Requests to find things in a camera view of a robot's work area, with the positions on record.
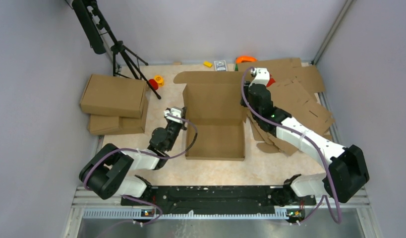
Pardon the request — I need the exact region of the brown cardboard box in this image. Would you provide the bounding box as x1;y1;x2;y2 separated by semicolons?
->
80;74;147;119
173;71;246;161

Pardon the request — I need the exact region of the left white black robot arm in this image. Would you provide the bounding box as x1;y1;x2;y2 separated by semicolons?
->
79;107;188;205

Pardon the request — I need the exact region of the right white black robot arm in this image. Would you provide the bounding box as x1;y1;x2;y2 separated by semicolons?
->
241;66;370;204

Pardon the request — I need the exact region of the folded brown cardboard box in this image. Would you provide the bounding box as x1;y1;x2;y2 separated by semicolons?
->
80;74;147;119

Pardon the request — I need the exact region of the lower folded cardboard box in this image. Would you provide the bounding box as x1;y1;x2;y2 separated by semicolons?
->
88;115;146;135

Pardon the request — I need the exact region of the red plastic sheet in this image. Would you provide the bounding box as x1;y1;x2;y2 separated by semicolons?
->
266;75;276;88

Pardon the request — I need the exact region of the stack of flat cardboard sheets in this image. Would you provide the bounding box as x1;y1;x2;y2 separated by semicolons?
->
235;58;336;157

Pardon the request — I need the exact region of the red yellow toy spool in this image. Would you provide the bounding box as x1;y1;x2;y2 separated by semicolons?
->
148;75;165;90

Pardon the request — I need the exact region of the blue playing card deck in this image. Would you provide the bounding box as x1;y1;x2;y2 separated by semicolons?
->
214;60;228;71

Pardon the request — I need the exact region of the small yellow block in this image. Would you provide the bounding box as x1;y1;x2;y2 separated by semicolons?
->
203;61;213;68

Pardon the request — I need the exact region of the orange plastic ring toy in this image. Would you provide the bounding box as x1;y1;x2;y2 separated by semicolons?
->
235;56;258;64

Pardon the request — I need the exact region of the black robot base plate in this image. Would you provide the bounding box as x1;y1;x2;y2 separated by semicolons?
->
120;185;315;216

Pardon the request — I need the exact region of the black camera tripod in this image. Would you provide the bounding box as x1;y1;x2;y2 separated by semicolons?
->
66;0;162;100

